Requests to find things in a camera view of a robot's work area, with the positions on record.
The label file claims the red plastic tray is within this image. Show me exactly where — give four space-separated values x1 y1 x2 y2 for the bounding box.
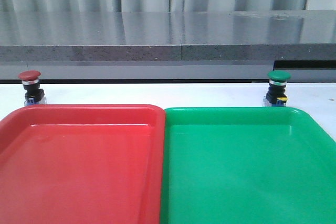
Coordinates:
1 105 165 223

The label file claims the grey granite counter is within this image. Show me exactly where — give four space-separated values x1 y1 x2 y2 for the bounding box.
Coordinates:
1 10 335 82

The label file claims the green mushroom push button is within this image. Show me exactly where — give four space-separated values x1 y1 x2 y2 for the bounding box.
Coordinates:
263 70 291 107

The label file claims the red mushroom push button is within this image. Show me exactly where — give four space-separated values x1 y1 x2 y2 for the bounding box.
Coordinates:
18 70 47 106

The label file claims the green plastic tray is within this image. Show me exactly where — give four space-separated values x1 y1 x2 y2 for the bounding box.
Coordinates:
160 107 335 223

